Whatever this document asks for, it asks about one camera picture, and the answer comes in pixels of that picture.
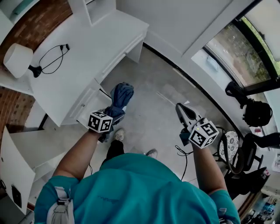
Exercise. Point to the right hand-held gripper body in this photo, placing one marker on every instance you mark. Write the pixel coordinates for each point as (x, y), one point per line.
(202, 135)

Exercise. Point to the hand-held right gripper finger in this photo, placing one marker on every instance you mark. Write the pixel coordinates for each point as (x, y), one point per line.
(195, 114)
(180, 116)

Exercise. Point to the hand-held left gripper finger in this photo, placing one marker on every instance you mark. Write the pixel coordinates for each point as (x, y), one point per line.
(120, 118)

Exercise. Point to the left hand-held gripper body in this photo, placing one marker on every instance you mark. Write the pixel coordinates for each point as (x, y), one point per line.
(99, 122)

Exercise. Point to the blue denim cloth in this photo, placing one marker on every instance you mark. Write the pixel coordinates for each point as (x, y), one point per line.
(120, 98)

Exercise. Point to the person's right forearm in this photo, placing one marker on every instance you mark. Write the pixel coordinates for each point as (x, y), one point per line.
(207, 170)

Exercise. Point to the person's left forearm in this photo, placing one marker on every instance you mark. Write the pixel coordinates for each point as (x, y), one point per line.
(74, 157)

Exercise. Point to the white desk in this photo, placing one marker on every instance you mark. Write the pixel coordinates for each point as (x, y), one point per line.
(87, 54)

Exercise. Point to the person's grey shoe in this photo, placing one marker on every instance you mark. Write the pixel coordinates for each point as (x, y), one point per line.
(120, 134)
(152, 153)

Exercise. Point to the black chair with floral cushion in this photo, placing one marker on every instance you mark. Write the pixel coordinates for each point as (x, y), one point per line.
(232, 140)

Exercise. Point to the person's black trouser leg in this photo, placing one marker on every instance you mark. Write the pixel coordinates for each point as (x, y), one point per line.
(114, 151)

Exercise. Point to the black flat bag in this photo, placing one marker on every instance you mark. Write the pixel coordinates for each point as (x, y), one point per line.
(236, 93)

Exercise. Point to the pale blue packet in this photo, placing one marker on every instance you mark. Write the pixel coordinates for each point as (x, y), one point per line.
(212, 63)

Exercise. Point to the black backpack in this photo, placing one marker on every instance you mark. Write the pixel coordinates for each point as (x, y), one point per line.
(258, 113)

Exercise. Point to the white low cabinet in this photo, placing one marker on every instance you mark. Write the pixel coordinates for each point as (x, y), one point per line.
(43, 146)

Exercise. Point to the black office chair with headrest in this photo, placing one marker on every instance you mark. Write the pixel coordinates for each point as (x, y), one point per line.
(242, 183)

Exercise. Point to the black framed window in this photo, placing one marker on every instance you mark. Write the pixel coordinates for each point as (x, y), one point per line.
(240, 54)

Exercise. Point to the person's teal shirt torso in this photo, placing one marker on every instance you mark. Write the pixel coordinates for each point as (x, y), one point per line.
(135, 192)

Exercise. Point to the white side table panel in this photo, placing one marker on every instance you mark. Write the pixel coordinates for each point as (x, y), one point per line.
(15, 164)

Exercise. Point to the white lamp with black base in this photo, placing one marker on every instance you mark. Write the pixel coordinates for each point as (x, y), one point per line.
(17, 60)

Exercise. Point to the white hutch shelf unit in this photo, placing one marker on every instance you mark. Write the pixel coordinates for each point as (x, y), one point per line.
(100, 13)

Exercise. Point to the black phone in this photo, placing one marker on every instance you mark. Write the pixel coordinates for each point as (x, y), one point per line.
(16, 197)

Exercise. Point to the teal book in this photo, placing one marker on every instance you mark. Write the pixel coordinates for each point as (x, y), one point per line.
(24, 6)

